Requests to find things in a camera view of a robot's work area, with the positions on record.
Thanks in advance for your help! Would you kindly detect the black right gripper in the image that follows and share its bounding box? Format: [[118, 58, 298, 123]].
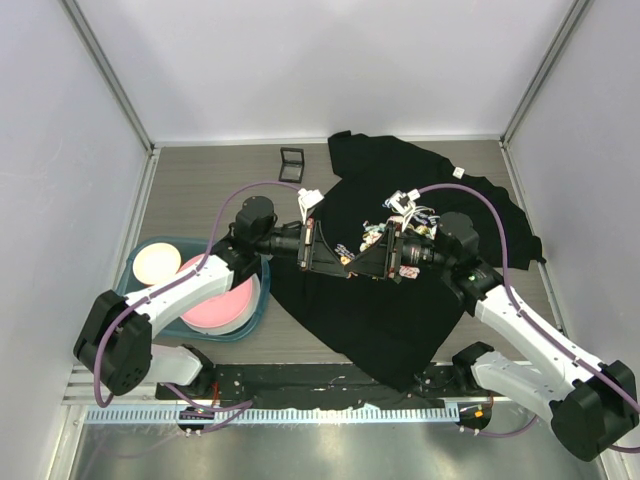
[[347, 220, 454, 279]]

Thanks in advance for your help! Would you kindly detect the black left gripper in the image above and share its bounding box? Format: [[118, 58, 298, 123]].
[[256, 219, 348, 276]]

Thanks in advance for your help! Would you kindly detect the black floral print t-shirt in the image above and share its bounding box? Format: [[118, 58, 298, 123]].
[[269, 130, 546, 395]]

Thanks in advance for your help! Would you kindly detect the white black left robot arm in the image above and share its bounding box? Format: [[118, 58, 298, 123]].
[[74, 196, 346, 408]]

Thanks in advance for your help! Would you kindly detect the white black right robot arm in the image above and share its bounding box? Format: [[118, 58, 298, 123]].
[[344, 213, 639, 461]]

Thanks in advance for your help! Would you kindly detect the white garment neck label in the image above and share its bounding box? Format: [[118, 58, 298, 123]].
[[452, 167, 465, 179]]

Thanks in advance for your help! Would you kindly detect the white plate under pink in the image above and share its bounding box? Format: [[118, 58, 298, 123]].
[[183, 274, 261, 336]]

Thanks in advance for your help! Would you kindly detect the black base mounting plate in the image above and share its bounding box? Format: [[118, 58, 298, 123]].
[[154, 363, 513, 411]]

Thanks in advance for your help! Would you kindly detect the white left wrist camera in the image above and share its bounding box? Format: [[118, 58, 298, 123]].
[[298, 188, 324, 224]]

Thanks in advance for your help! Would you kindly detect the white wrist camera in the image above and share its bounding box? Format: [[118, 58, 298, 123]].
[[298, 188, 324, 224], [388, 189, 420, 229]]

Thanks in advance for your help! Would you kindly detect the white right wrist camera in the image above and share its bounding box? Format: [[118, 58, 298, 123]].
[[388, 189, 420, 229]]

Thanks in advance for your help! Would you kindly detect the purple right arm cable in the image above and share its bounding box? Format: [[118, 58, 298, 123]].
[[417, 182, 640, 454]]

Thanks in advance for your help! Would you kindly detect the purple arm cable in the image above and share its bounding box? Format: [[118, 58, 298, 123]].
[[417, 182, 640, 454], [94, 181, 303, 433]]

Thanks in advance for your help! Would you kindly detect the white slotted cable duct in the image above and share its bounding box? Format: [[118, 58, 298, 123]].
[[84, 403, 459, 425]]

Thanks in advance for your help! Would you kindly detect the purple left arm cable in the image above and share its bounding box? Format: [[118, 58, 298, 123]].
[[94, 181, 303, 433]]

